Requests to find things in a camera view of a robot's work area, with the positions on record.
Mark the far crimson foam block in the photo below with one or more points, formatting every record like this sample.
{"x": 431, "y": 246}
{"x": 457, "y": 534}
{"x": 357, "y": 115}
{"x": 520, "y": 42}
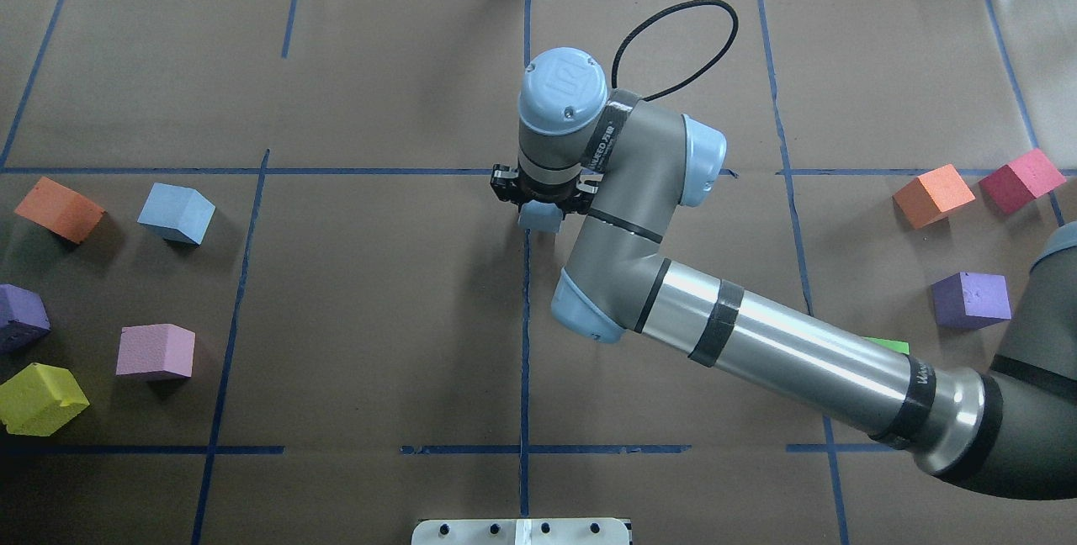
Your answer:
{"x": 1021, "y": 181}

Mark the light blue foam block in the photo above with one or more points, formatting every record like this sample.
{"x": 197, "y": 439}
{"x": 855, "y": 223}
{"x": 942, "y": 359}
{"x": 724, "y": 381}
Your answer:
{"x": 177, "y": 213}
{"x": 541, "y": 217}

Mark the far orange foam block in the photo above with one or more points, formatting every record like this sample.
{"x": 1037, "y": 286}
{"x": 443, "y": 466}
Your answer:
{"x": 933, "y": 196}

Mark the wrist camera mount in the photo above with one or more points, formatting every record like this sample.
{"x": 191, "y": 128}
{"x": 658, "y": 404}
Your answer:
{"x": 504, "y": 181}

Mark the near purple foam block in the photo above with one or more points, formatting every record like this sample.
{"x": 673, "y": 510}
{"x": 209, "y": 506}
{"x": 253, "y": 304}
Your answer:
{"x": 23, "y": 318}

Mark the near yellow foam block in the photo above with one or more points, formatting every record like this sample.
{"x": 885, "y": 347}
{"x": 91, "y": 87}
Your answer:
{"x": 40, "y": 400}

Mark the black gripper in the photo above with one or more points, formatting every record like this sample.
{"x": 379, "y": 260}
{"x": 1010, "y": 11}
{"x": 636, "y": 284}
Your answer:
{"x": 506, "y": 186}

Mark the white mounting post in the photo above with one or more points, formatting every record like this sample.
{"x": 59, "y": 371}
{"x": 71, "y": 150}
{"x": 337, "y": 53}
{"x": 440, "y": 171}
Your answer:
{"x": 558, "y": 530}

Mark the near pink foam block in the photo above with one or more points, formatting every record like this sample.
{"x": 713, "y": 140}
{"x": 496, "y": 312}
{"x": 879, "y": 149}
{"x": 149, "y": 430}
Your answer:
{"x": 155, "y": 352}

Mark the orange foam block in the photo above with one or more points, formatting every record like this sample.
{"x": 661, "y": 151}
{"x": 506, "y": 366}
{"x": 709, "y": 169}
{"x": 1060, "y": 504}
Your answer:
{"x": 60, "y": 210}
{"x": 933, "y": 196}

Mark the far purple foam block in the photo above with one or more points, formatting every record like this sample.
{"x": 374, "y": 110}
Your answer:
{"x": 971, "y": 300}

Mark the near orange foam block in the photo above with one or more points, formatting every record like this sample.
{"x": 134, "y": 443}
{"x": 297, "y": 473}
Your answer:
{"x": 60, "y": 210}

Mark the far green foam block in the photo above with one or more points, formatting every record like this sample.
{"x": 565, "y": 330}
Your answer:
{"x": 901, "y": 347}

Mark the purple foam block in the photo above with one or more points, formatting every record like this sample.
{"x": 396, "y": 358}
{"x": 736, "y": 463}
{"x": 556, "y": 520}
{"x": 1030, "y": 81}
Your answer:
{"x": 23, "y": 318}
{"x": 971, "y": 300}

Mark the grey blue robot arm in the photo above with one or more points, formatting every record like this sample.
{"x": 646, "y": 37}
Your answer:
{"x": 1007, "y": 432}

